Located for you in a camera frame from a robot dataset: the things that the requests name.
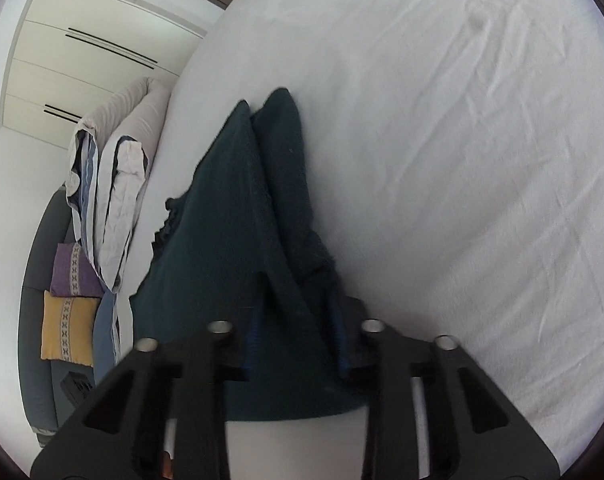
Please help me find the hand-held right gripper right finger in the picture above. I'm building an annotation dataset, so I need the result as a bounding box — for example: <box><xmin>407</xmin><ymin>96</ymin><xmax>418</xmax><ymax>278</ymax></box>
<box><xmin>332</xmin><ymin>301</ymin><xmax>563</xmax><ymax>480</ymax></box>

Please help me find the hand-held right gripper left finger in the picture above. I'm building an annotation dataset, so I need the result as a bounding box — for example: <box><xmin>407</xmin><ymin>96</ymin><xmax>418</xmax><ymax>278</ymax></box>
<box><xmin>29</xmin><ymin>306</ymin><xmax>261</xmax><ymax>480</ymax></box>

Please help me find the dark green sweater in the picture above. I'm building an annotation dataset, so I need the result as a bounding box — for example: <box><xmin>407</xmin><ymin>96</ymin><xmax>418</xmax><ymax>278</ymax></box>
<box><xmin>129</xmin><ymin>87</ymin><xmax>372</xmax><ymax>423</ymax></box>

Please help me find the blue striped pillow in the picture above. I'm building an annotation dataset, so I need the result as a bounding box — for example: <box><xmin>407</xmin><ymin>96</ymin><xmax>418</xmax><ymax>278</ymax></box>
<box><xmin>92</xmin><ymin>290</ymin><xmax>121</xmax><ymax>387</ymax></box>

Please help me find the small black object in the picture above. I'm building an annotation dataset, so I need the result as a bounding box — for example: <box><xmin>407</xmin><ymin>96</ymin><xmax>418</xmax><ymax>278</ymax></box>
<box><xmin>60</xmin><ymin>371</ymin><xmax>94</xmax><ymax>407</ymax></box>

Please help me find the yellow patterned pillow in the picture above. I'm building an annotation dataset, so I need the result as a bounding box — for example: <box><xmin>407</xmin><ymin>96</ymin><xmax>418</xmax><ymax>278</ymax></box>
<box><xmin>40</xmin><ymin>291</ymin><xmax>101</xmax><ymax>367</ymax></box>

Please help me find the purple patterned pillow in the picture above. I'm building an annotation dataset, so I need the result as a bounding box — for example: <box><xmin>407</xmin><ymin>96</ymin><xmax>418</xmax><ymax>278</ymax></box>
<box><xmin>49</xmin><ymin>242</ymin><xmax>106</xmax><ymax>299</ymax></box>

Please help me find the folded striped duvet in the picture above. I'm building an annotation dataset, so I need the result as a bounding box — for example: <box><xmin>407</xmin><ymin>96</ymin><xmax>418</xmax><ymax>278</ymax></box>
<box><xmin>64</xmin><ymin>76</ymin><xmax>174</xmax><ymax>294</ymax></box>

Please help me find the grey upholstered headboard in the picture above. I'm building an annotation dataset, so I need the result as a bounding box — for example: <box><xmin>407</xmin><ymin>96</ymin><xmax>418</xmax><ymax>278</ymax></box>
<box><xmin>18</xmin><ymin>187</ymin><xmax>95</xmax><ymax>435</ymax></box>

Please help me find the cream wardrobe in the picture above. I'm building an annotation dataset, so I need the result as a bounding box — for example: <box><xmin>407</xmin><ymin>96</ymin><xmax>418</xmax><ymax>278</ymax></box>
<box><xmin>0</xmin><ymin>0</ymin><xmax>225</xmax><ymax>152</ymax></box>

